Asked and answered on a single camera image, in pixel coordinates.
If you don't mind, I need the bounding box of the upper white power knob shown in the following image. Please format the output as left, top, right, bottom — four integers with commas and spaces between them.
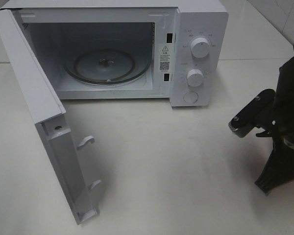
190, 36, 211, 58

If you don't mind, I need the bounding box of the round white door button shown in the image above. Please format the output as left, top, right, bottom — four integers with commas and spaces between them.
183, 92, 198, 104

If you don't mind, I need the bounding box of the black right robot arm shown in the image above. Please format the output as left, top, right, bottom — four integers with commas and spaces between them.
255, 57, 294, 194

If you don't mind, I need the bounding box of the white warning label sticker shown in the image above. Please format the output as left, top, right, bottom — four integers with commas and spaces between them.
158, 44, 172, 72

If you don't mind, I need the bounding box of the lower white timer knob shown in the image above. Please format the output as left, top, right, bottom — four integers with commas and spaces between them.
186, 69, 204, 87

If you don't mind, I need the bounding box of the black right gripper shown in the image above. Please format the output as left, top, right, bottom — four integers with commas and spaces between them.
255, 100, 294, 194

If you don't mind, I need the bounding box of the white microwave door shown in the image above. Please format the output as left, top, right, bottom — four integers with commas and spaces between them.
0, 9, 101, 224

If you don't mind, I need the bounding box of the glass microwave turntable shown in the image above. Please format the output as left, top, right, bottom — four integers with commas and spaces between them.
64, 49, 151, 86

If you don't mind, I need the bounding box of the white microwave oven body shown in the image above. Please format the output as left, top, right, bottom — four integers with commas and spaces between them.
0, 0, 228, 107

